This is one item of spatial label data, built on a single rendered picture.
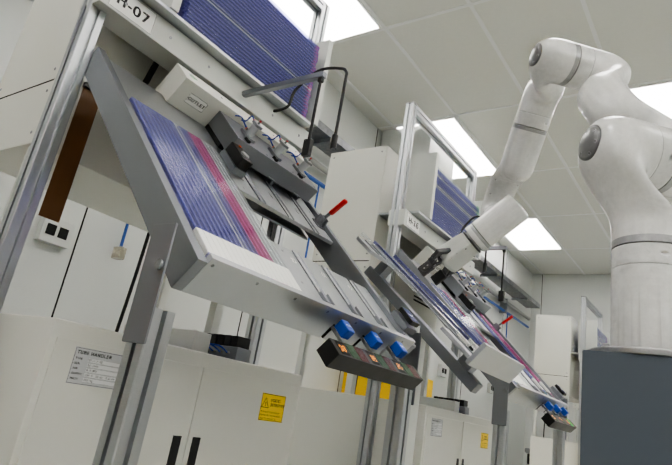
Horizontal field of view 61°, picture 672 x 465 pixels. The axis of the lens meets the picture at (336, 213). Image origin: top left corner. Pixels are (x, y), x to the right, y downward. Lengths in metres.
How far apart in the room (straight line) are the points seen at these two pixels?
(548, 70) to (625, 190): 0.44
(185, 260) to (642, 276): 0.71
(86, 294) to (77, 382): 1.94
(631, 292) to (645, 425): 0.21
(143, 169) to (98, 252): 2.05
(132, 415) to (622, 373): 0.70
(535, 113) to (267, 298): 0.90
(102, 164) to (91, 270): 1.56
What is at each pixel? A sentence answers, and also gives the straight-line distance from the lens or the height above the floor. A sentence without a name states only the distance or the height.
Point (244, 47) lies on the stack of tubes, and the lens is 1.67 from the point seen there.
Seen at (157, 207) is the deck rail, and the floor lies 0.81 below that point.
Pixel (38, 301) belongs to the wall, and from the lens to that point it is 2.93.
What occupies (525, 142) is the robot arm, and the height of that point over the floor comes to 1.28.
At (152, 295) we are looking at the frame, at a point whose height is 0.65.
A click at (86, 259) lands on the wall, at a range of 3.04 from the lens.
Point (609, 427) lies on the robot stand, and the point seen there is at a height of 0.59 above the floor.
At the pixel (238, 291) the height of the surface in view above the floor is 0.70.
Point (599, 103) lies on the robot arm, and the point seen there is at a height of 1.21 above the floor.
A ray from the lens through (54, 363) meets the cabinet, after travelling 1.09.
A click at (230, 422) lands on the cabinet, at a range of 1.37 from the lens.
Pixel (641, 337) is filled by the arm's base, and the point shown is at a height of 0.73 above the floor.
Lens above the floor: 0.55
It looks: 19 degrees up
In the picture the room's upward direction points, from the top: 10 degrees clockwise
